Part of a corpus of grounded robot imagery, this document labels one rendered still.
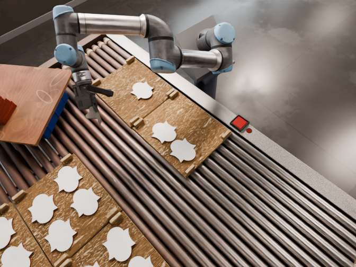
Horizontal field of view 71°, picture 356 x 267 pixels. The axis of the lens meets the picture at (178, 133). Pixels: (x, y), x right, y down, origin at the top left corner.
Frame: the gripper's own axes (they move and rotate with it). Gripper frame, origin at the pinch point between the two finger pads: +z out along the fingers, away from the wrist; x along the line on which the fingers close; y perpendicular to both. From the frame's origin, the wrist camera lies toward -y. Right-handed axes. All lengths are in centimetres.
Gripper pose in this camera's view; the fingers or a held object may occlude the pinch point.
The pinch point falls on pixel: (101, 124)
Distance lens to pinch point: 119.5
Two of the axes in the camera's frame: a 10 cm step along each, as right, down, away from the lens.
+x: 3.1, 0.7, -9.5
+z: 2.4, 9.6, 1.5
